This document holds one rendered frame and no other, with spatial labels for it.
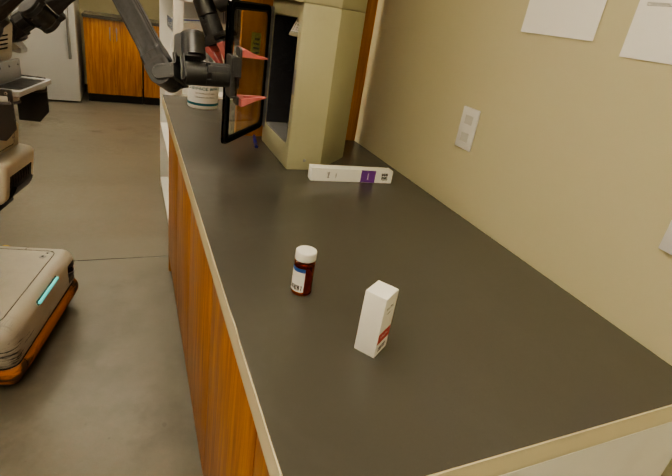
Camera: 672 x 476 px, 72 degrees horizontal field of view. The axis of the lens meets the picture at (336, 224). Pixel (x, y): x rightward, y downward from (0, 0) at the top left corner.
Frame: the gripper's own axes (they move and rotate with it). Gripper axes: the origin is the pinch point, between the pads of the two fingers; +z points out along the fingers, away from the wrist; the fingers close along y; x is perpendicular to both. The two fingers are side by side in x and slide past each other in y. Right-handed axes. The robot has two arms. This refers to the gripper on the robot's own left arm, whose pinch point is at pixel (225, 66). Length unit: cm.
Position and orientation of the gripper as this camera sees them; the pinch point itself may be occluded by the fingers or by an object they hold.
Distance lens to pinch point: 151.7
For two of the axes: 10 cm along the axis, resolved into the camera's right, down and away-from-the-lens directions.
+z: 2.7, 9.1, 3.0
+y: -9.3, 1.7, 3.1
